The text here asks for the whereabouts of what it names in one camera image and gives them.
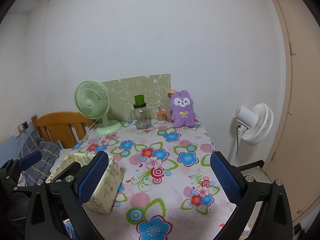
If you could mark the white standing fan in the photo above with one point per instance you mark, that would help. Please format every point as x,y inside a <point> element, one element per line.
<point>255,125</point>

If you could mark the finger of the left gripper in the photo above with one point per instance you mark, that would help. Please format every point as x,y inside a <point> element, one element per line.
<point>70,170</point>
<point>29,160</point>

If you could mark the green desk fan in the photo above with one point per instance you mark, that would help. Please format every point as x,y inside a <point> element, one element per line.
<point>93,101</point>

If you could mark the floral tablecloth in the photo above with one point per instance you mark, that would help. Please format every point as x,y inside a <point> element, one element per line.
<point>168,191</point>

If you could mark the beige door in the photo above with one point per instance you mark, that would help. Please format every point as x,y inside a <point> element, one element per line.
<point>294,155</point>

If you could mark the yellow fabric storage box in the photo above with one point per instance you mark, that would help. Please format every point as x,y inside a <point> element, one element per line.
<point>106,191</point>

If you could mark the glass mason jar mug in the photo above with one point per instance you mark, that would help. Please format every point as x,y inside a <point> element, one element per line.
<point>140,113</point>

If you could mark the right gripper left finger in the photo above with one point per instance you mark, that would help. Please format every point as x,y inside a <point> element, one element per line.
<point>70,194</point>

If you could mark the toothpick jar orange lid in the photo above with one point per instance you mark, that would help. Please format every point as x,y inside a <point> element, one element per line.
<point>161,115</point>

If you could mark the purple plush bunny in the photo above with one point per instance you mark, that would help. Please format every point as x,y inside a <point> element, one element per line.
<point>182,112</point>

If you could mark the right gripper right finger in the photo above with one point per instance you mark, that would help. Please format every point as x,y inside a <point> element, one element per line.
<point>274,219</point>

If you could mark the wall power socket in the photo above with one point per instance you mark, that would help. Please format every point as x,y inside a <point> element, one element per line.
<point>23,127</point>

